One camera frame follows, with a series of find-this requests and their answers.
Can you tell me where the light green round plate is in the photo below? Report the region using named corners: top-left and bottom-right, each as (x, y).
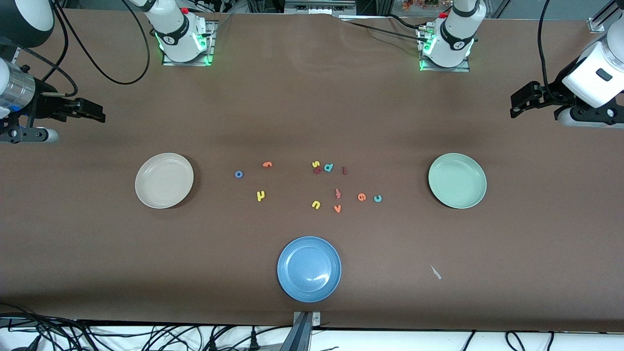
top-left (428, 153), bottom-right (488, 209)

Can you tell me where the beige brown round plate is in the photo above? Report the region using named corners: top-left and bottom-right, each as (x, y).
top-left (135, 153), bottom-right (195, 209)

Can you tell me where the brown table cover sheet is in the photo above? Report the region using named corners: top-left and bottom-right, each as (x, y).
top-left (0, 9), bottom-right (624, 332)

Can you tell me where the orange flower decoration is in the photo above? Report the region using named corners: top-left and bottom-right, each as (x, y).
top-left (402, 0), bottom-right (451, 11)

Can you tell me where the grey metal box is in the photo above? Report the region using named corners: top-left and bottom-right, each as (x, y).
top-left (284, 0), bottom-right (357, 15)

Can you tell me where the blue round plate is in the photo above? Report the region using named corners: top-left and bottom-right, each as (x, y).
top-left (277, 236), bottom-right (342, 303)

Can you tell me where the black right arm cable loop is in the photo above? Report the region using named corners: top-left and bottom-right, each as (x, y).
top-left (49, 0), bottom-right (152, 86)

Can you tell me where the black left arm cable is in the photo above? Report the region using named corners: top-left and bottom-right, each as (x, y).
top-left (537, 0), bottom-right (576, 105)

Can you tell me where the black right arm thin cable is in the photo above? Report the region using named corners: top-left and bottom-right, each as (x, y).
top-left (15, 0), bottom-right (79, 98)

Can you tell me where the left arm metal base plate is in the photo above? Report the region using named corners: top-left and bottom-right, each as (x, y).
top-left (418, 25), bottom-right (471, 73)

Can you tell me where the short black table cable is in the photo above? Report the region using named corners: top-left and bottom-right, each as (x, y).
top-left (385, 13), bottom-right (429, 32)

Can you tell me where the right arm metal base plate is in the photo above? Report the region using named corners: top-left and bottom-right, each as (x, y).
top-left (162, 20), bottom-right (216, 67)

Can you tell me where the long black table cable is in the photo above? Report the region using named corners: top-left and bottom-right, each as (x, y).
top-left (339, 17), bottom-right (432, 44)

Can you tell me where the black floor cable tangle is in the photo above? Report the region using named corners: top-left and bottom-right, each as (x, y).
top-left (0, 302), bottom-right (205, 351)

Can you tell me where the black looped floor cable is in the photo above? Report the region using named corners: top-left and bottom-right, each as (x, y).
top-left (505, 331), bottom-right (556, 351)

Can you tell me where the grey metal camera mount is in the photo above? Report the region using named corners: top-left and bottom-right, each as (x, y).
top-left (280, 311), bottom-right (322, 351)

